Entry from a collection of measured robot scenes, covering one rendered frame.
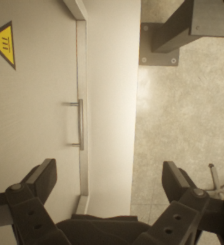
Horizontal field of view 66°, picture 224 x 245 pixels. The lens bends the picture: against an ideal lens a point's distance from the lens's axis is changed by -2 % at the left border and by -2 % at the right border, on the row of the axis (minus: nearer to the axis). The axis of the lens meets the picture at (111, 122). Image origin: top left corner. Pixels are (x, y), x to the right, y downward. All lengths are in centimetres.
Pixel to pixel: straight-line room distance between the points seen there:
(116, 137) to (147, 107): 84
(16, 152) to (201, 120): 148
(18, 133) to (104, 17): 47
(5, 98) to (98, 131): 45
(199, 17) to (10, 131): 49
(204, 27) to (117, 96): 31
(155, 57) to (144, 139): 65
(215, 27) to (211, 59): 103
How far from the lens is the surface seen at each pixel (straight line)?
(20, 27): 28
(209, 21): 55
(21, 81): 26
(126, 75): 60
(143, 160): 158
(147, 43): 143
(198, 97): 155
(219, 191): 186
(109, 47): 61
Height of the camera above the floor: 140
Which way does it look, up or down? 76 degrees down
